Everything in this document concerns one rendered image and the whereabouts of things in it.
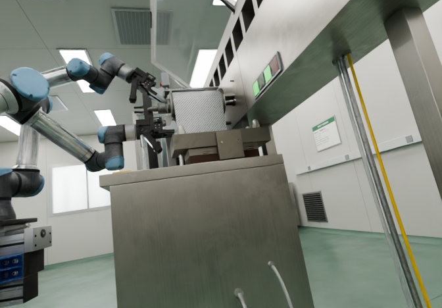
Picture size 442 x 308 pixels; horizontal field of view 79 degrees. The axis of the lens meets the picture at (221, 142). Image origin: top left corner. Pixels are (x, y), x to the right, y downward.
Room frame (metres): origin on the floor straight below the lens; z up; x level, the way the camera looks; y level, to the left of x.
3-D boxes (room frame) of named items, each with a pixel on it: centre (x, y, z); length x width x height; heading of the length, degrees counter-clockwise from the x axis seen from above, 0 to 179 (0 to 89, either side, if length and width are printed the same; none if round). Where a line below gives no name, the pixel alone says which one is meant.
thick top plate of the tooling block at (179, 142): (1.11, 0.01, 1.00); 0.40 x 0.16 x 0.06; 106
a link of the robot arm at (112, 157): (1.12, 0.47, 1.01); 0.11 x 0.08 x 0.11; 55
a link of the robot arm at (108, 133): (1.11, 0.46, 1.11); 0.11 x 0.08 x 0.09; 106
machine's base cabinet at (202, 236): (2.16, 0.42, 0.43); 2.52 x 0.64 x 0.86; 16
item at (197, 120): (1.22, 0.08, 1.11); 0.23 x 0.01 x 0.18; 106
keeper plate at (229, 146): (1.03, -0.03, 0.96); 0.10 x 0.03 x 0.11; 106
